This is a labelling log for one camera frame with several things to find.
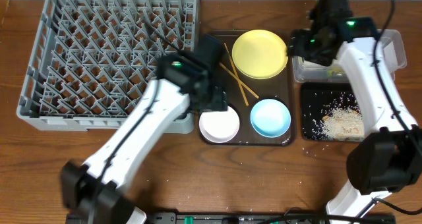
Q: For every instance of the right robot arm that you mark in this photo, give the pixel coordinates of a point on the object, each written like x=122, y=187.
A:
x=389, y=157

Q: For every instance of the grey dish rack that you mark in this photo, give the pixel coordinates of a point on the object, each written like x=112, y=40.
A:
x=92, y=59

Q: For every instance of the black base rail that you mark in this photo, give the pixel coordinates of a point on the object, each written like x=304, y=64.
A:
x=174, y=218

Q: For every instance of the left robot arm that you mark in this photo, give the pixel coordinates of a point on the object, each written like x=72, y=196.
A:
x=95, y=191

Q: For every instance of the clear plastic bin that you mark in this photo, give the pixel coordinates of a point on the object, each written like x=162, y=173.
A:
x=393, y=51

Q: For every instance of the dark brown serving tray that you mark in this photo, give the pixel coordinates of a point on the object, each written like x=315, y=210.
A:
x=279, y=87

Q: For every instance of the light blue bowl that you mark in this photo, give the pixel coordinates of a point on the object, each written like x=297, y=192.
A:
x=270, y=118

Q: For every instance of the white pink bowl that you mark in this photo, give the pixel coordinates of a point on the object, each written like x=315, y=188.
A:
x=219, y=126

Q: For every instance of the wooden chopstick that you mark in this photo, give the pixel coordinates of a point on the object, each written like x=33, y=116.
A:
x=236, y=75
x=239, y=81

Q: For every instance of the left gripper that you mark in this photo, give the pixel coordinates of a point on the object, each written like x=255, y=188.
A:
x=218, y=99

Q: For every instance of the yellow plate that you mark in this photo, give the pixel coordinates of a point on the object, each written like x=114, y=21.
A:
x=259, y=54

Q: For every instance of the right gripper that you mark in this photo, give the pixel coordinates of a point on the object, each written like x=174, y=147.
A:
x=297, y=39

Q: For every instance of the black plastic tray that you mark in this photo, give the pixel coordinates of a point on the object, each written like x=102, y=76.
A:
x=313, y=102

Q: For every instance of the rice and peanut pile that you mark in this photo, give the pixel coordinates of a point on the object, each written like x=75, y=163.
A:
x=343, y=123

